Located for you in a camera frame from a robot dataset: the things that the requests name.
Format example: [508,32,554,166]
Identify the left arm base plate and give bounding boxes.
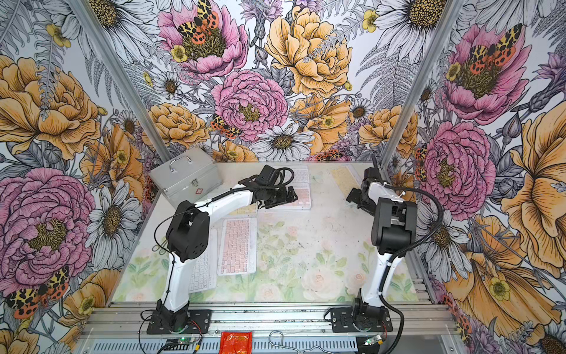
[147,308,212,335]

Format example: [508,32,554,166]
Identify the right aluminium frame post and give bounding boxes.
[380,0,465,171]

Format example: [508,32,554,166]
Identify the red packet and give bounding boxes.
[219,332,253,354]

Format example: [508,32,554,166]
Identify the left aluminium frame post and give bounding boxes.
[69,1,172,162]

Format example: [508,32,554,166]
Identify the pink keyboard edge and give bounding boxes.
[268,185,312,212]

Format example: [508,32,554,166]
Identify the aluminium front rail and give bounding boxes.
[84,302,457,339]

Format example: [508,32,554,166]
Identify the silver metal case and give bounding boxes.
[150,147,223,207]

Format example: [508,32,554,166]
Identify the white keyboard near left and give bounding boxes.
[189,230,218,294]

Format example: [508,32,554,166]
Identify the black corrugated cable right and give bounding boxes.
[371,154,445,354]

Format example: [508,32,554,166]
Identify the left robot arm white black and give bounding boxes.
[154,165,298,333]

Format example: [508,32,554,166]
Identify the white keyboard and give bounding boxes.
[189,230,218,294]
[291,166,310,184]

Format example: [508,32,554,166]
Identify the white keyboard far centre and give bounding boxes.
[291,166,310,184]

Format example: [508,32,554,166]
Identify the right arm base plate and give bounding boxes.
[330,307,394,333]

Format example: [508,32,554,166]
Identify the pink keyboard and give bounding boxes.
[218,218,257,276]

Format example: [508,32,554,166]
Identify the aluminium frame post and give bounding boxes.
[380,0,465,171]
[69,1,172,162]

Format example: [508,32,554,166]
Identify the yellow keyboard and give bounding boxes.
[228,204,258,218]
[330,164,362,199]

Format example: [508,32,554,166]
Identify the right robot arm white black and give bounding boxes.
[346,168,417,331]

